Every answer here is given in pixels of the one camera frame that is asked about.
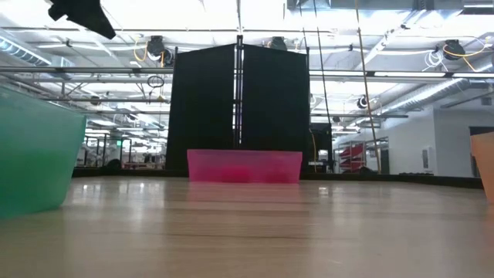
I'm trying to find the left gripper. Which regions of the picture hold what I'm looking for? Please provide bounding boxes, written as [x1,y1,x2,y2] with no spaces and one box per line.
[48,0,117,40]

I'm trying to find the background workstation frames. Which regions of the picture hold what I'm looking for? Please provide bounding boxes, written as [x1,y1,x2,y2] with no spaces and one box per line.
[76,134,167,171]

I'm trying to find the black folding partition screen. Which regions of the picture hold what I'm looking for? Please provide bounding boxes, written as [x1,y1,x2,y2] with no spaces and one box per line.
[164,35,311,173]

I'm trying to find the green translucent plastic bin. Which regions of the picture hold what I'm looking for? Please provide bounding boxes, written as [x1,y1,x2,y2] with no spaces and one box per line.
[0,85,87,220]

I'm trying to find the red translucent plastic bin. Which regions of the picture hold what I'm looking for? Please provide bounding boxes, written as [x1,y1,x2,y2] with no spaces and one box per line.
[187,149,303,185]

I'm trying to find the shelf rack with red bins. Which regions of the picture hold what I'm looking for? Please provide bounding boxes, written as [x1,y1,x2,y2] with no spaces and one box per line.
[338,137,390,174]

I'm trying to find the orange translucent plastic bin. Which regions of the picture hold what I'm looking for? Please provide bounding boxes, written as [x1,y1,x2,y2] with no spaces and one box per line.
[469,131,494,204]

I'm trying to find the silver ceiling air duct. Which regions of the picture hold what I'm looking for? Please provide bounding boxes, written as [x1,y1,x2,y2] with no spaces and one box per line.
[381,57,494,114]
[0,36,74,69]

